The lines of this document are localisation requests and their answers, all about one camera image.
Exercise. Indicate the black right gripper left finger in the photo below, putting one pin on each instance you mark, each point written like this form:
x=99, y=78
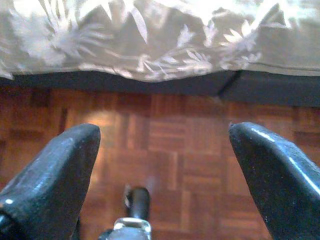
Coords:
x=50, y=187

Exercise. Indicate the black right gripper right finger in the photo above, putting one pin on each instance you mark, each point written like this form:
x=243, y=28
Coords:
x=282, y=187

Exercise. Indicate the beige leaf-print bed sheet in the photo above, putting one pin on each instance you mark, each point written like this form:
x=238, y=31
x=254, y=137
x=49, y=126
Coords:
x=150, y=37

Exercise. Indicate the black bed frame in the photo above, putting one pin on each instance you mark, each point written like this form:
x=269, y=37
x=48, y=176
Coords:
x=275, y=87

